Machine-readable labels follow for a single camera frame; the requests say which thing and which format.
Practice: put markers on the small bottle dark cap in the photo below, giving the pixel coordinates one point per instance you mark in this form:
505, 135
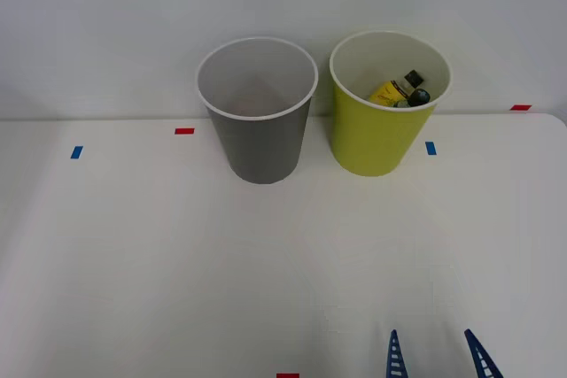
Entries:
418, 96

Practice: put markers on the yellow-green plastic waste bin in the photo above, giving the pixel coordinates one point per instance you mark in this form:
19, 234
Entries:
376, 139

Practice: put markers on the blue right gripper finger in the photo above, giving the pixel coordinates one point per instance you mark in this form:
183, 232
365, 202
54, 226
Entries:
396, 360
483, 360

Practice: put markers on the grey plastic waste bin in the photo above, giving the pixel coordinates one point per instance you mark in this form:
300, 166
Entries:
261, 148

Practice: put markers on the yellow label bottle black cap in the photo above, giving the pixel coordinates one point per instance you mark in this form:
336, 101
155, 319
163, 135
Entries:
387, 92

